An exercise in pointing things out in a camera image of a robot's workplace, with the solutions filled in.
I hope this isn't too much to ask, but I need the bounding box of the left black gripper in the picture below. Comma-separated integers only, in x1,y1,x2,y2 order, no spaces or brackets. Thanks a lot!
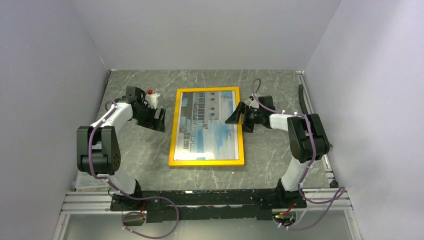
133,103,166,132

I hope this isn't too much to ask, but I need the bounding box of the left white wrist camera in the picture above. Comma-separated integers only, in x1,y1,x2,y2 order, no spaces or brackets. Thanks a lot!
145,89,161,109

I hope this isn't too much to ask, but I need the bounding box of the aluminium extrusion rail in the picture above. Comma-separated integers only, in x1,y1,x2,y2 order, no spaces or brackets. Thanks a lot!
61,188,337,214

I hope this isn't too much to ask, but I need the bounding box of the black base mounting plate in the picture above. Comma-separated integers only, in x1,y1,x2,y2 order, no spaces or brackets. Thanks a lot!
110,187,307,223

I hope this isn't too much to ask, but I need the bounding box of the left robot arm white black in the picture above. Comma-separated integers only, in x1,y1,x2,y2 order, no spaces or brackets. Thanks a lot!
76,86,166,210

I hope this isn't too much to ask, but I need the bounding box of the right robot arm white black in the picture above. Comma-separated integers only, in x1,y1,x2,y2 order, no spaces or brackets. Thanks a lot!
225,94,330,208

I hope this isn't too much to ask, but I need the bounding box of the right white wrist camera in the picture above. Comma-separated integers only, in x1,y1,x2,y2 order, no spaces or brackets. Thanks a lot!
249,95,260,109

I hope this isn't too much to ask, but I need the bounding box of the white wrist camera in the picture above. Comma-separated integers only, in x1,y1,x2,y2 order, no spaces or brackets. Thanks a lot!
249,95,260,109
145,89,161,109

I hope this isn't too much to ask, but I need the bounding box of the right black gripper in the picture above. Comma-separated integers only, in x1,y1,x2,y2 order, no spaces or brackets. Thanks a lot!
224,101,263,133

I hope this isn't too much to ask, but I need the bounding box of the building photo print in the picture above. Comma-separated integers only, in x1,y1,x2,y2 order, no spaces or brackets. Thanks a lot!
173,90,240,162

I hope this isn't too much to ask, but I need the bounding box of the yellow picture frame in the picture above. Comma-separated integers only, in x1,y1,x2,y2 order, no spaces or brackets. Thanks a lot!
168,86,246,168

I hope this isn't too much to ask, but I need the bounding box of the clear plastic screw box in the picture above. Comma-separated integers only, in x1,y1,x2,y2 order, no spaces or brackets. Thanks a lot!
74,171,110,192

